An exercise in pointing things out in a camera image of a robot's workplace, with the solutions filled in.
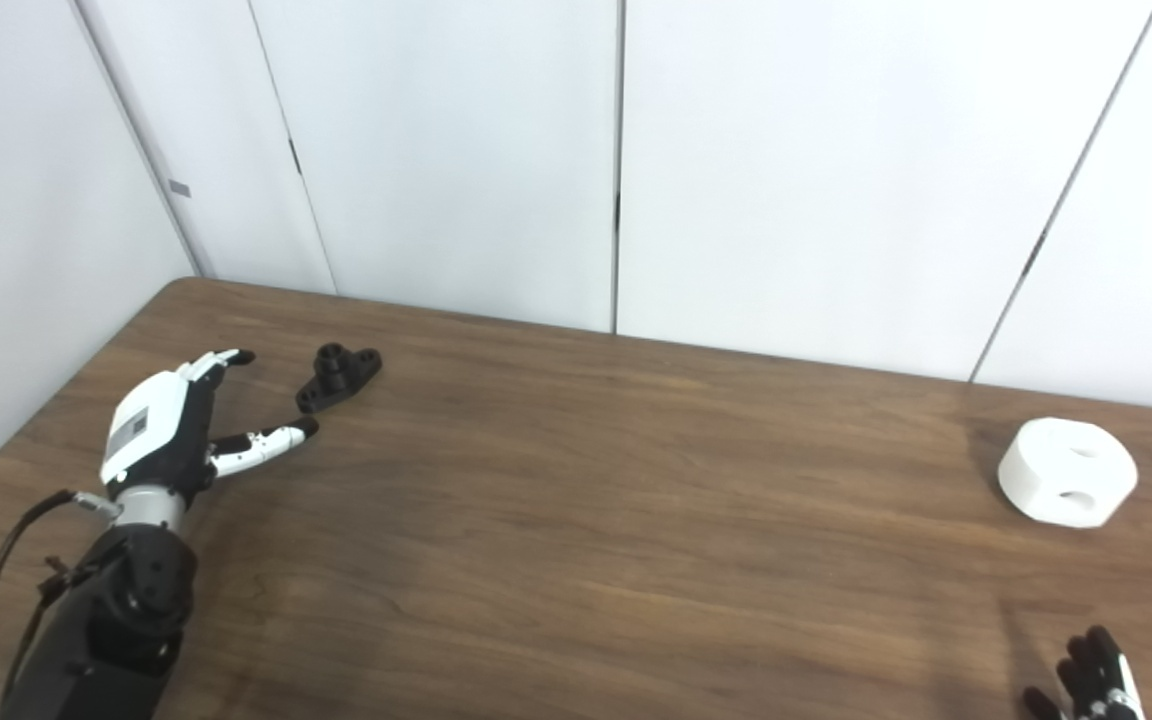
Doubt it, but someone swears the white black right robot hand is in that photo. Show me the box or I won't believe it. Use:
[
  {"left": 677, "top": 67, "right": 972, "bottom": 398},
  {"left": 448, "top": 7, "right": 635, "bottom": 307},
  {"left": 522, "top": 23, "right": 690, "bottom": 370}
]
[{"left": 1024, "top": 626, "right": 1147, "bottom": 720}]

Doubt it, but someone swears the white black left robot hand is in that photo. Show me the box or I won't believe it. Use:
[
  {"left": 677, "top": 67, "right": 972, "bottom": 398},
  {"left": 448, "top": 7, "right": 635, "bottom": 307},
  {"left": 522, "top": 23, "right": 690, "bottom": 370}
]
[{"left": 99, "top": 349, "right": 320, "bottom": 506}]

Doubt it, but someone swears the black flanged holder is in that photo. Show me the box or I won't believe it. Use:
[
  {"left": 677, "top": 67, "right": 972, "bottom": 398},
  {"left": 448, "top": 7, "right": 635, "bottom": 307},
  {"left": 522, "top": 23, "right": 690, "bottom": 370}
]
[{"left": 296, "top": 343, "right": 383, "bottom": 415}]

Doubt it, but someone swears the round white piece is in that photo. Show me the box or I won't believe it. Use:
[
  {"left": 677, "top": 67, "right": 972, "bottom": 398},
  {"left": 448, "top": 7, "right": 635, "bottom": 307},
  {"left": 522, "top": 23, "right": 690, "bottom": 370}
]
[{"left": 997, "top": 417, "right": 1139, "bottom": 529}]

